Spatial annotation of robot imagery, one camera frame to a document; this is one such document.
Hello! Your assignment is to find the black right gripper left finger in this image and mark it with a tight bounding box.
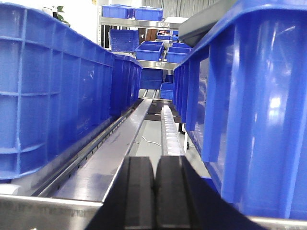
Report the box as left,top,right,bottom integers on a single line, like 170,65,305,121
86,156,155,230

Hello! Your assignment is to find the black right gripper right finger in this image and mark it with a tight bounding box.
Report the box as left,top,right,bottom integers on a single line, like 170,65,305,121
155,156,263,230

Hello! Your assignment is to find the white roller track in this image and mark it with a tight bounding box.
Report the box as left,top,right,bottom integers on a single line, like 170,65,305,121
161,105,185,156

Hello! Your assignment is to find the background steel shelf rack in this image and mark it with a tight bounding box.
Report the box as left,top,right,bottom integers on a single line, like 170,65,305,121
97,5,189,98

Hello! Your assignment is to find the small blue bin lower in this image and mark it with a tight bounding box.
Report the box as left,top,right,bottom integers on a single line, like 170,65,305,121
160,82,173,100

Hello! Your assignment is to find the steel front shelf beam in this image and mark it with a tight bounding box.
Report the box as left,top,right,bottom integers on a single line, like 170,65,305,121
0,194,103,230

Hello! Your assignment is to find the blue bin right near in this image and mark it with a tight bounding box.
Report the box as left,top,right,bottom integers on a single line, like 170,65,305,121
173,0,307,220

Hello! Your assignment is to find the blue bin lower shelf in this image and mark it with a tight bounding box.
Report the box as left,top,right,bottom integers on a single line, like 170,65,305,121
140,68,163,90

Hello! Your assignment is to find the blue bin shelf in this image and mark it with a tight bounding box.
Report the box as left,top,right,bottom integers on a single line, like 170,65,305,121
102,4,135,19
140,68,163,90
135,7,163,21
135,41,164,61
166,43,191,63

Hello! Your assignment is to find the blue bin left far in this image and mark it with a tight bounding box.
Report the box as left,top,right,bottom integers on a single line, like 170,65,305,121
110,55,142,116

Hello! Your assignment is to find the blue bin left near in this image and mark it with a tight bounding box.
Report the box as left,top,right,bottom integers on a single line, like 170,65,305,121
0,2,115,183

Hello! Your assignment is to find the blue bin middle shelf right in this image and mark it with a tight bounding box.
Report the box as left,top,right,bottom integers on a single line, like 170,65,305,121
166,43,191,63

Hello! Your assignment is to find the blue bin middle shelf left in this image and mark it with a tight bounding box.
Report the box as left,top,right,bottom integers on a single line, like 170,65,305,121
135,41,164,61

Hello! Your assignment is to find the tilted blue bin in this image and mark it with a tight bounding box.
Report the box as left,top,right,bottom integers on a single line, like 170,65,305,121
109,29,139,52

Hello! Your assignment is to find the blue bin top shelf right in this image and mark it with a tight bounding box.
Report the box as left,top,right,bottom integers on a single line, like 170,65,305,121
135,7,163,21

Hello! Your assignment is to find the blue bin top shelf left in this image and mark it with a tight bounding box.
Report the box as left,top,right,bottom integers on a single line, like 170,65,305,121
102,4,135,19

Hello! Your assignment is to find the green potted plant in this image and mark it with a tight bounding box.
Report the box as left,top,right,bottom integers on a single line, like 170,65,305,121
51,6,71,27

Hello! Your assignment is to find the steel divider rail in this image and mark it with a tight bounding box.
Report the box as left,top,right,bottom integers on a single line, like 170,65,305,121
33,99,152,202

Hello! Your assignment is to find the white cable on floor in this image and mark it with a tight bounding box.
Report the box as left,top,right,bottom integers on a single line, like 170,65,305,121
134,135,162,147

